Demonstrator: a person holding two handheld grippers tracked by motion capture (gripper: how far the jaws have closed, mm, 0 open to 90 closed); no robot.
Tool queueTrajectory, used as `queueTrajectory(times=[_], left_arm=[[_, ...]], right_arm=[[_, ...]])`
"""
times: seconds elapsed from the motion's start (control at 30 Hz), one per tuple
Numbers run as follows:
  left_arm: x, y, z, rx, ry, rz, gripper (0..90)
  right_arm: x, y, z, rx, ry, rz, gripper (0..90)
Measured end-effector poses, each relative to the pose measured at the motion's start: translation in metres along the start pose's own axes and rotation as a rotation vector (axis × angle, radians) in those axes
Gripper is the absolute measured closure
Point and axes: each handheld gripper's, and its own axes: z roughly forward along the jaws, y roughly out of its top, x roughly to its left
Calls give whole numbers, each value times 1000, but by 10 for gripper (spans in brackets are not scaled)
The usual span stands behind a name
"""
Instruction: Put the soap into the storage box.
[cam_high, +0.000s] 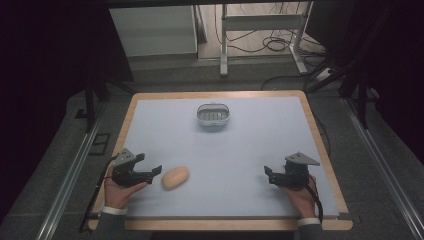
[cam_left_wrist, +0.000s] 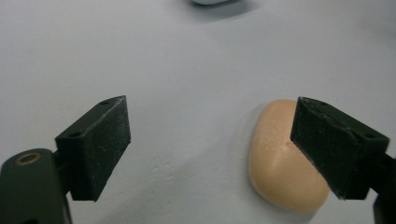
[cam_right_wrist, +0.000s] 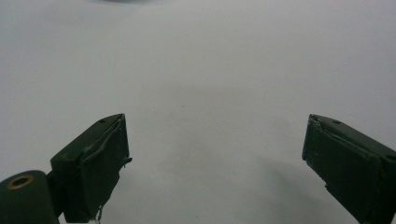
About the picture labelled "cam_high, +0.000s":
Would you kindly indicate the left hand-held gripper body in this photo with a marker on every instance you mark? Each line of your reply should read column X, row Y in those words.
column 125, row 163

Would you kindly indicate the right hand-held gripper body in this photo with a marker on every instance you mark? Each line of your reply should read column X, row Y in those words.
column 296, row 171

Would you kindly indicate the tan bread roll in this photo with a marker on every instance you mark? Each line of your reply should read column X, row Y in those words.
column 175, row 178

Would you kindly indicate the person's right hand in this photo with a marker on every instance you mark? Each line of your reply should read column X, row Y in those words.
column 302, row 200

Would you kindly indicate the person's left hand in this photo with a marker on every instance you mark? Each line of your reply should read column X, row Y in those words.
column 120, row 195

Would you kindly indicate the black floor hatch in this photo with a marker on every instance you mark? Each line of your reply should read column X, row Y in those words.
column 100, row 144

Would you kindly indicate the light blue table mat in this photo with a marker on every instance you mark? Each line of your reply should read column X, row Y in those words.
column 226, row 150

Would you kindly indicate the black metal stand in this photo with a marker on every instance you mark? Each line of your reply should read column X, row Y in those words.
column 361, row 96
column 90, row 100

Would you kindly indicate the white power strip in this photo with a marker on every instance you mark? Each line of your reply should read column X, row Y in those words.
column 324, row 74

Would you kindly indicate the white cabinet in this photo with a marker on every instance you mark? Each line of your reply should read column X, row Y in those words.
column 153, row 31

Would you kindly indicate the aluminium floor rail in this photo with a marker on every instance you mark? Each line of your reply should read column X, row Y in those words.
column 383, row 166
column 68, row 181

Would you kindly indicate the white metal desk frame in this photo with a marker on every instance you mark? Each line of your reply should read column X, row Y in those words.
column 263, row 23

